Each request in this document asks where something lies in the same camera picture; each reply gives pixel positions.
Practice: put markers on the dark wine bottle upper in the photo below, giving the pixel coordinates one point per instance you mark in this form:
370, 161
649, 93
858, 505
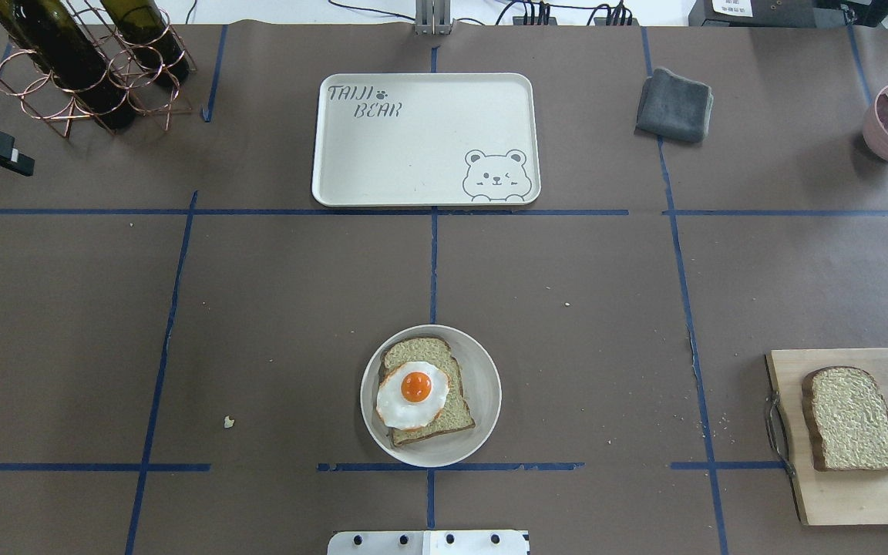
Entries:
74, 62

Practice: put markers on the fried egg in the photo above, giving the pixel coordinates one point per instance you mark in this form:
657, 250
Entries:
412, 395

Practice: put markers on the aluminium frame post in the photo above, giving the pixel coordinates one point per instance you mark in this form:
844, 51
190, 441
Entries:
433, 17

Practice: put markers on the cream bear tray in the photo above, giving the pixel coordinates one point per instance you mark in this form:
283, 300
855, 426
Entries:
421, 139

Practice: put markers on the wooden cutting board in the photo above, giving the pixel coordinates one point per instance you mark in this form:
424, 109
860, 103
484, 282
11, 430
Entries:
830, 498

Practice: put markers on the bread slice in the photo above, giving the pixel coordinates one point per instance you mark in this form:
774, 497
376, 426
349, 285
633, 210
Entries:
454, 415
847, 418

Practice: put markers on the metal cutting board handle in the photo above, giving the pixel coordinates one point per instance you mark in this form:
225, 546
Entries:
777, 435

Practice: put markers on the grey folded cloth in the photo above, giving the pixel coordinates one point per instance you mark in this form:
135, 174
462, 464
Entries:
674, 107

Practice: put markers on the dark wine bottle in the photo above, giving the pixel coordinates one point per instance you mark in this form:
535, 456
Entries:
74, 62
141, 23

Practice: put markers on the copper wire bottle rack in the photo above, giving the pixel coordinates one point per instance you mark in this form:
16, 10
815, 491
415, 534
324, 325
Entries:
25, 79

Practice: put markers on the dark wine bottle lower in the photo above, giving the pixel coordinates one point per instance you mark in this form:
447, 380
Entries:
141, 23

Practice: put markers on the white round plate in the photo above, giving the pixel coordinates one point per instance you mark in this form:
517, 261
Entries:
481, 389

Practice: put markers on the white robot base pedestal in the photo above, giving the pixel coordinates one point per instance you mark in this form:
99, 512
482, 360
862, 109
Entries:
430, 542

